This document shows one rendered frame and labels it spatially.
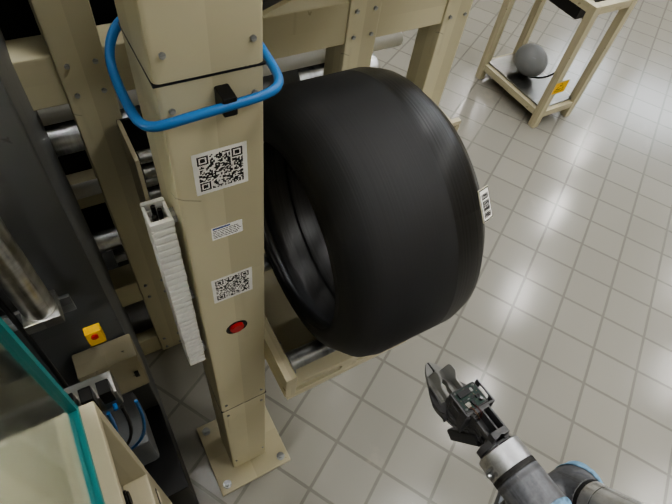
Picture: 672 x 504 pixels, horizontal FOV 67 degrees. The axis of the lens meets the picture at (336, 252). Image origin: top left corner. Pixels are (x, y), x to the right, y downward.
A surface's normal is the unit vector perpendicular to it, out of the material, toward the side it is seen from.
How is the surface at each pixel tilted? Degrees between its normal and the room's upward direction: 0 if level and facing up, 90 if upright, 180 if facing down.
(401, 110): 6
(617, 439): 0
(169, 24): 90
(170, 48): 90
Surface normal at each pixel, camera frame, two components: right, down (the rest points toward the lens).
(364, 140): 0.22, -0.40
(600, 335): 0.11, -0.59
